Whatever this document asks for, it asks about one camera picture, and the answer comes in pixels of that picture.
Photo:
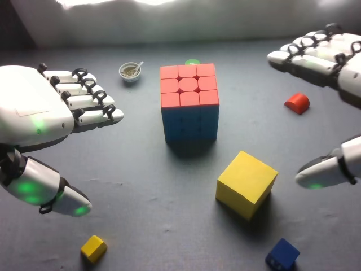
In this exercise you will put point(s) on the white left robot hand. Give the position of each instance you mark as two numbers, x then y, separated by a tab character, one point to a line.
28	107

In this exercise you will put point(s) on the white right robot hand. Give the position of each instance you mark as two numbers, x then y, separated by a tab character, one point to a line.
318	60

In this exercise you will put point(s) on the large yellow block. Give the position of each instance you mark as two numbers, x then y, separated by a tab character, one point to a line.
245	183

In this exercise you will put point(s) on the red half-cylinder block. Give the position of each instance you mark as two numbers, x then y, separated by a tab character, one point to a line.
296	103

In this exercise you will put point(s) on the green cylinder block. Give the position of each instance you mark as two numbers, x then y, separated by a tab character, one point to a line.
192	62

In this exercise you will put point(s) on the Rubik's cube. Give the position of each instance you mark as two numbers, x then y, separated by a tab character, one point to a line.
189	107

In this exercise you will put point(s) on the small yellow block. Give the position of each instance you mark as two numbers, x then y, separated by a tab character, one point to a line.
94	248

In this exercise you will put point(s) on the small blue block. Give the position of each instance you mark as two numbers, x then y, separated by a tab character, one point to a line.
282	254

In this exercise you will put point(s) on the small bowl with spoon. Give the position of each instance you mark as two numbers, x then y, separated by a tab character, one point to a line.
129	74

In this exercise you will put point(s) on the grey table cloth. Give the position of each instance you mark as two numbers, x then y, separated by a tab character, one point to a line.
127	155

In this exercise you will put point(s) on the white backdrop sheet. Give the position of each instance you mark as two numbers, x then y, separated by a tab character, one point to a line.
197	22

